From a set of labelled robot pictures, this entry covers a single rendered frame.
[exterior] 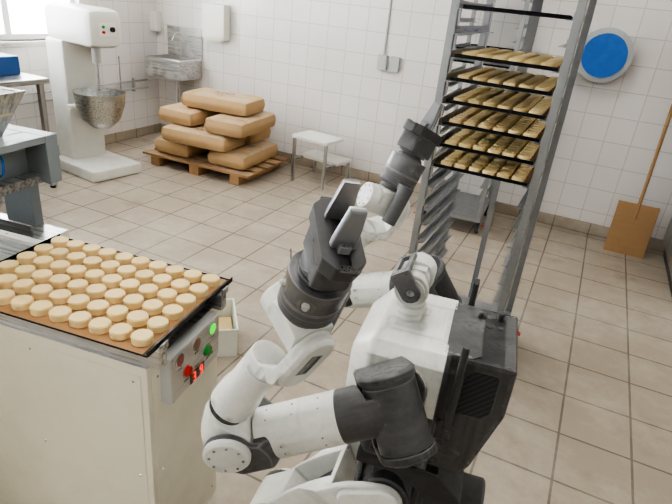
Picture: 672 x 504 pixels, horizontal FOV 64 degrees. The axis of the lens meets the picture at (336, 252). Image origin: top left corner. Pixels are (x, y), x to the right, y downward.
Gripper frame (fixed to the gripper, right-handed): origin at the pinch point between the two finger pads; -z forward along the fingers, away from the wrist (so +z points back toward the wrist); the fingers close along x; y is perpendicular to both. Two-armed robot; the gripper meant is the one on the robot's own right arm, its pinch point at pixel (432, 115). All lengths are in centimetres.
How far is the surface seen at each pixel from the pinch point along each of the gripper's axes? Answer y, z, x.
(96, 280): 49, 78, 33
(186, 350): 17, 79, 21
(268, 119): 340, 48, -241
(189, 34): 482, 12, -214
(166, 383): 14, 86, 26
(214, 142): 334, 86, -191
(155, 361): 13, 79, 32
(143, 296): 35, 74, 27
